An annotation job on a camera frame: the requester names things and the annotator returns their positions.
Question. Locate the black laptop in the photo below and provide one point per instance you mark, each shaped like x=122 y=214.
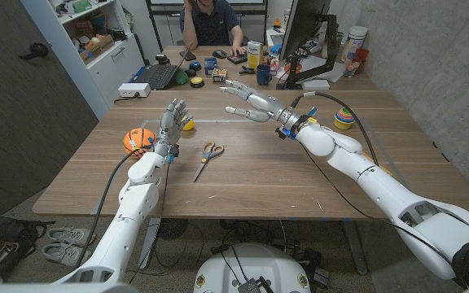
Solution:
x=159 y=76

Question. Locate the orange round object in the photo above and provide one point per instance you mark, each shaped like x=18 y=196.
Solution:
x=288 y=68

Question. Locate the white paper sheets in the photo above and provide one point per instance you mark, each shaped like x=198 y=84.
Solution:
x=332 y=71

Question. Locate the grey table leg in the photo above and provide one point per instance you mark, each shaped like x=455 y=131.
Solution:
x=149 y=244
x=355 y=244

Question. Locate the white power box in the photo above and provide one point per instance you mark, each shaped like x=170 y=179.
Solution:
x=133 y=89

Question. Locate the orange mini basketball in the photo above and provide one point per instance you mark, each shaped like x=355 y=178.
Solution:
x=137 y=140

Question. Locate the rainbow stacking cups toy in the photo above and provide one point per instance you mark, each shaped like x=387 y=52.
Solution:
x=344 y=119

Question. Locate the red cup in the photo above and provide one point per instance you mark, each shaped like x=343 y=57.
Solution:
x=362 y=57

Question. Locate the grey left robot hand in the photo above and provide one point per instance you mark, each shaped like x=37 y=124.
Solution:
x=170 y=128

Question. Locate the black monitor stand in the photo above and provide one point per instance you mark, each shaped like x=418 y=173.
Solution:
x=332 y=40

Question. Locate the colourful cube box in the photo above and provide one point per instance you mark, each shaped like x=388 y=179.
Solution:
x=219 y=75

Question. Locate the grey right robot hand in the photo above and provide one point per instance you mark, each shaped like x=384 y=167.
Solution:
x=264 y=102

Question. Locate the grey sneaker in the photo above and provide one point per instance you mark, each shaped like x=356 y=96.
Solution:
x=69 y=236
x=63 y=253

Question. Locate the blue buzzer button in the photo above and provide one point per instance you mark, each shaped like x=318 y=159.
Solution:
x=195 y=66

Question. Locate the black computer mouse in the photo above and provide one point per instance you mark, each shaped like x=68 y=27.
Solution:
x=219 y=53

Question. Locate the black backpack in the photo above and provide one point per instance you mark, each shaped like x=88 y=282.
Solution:
x=2 y=240

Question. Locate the dark blue mug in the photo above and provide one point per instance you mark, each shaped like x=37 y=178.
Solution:
x=263 y=75

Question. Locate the black floor fan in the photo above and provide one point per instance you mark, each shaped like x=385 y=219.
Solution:
x=172 y=228

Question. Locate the dark wooden door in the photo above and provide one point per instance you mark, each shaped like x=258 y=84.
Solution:
x=23 y=122

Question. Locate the small blue box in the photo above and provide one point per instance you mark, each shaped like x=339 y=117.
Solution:
x=210 y=66

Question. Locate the flat white box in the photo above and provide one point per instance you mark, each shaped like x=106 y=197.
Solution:
x=316 y=84

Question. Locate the yellow ball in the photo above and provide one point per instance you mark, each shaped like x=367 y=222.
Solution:
x=189 y=124

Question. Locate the black smartphone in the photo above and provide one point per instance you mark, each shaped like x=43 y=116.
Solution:
x=188 y=55

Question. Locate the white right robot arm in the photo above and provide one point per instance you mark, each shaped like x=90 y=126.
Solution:
x=381 y=187

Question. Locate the yellow buzzer button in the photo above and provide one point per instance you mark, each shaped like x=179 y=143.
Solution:
x=197 y=82

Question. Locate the green ball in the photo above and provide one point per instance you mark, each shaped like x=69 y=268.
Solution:
x=181 y=77

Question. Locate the white shelf cabinet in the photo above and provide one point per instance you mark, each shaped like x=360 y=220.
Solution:
x=112 y=69

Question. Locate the black buzzer button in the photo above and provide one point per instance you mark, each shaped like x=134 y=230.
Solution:
x=190 y=73

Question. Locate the black pliers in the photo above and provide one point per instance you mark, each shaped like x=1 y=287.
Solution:
x=247 y=70

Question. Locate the white robot torso base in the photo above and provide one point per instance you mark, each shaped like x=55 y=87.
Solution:
x=255 y=262

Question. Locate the person in dark polo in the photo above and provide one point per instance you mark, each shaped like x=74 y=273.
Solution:
x=210 y=24

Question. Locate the white wipes canister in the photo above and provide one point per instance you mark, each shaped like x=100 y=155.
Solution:
x=353 y=42

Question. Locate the yellow and white carton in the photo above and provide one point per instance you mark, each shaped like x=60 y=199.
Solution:
x=254 y=55

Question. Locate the black computer monitor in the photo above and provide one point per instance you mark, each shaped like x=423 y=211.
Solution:
x=299 y=24

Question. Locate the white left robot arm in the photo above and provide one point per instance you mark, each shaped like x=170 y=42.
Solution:
x=137 y=199

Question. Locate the cardboard box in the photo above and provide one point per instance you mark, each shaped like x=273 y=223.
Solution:
x=96 y=49

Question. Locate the black calculator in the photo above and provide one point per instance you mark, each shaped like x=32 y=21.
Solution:
x=238 y=58

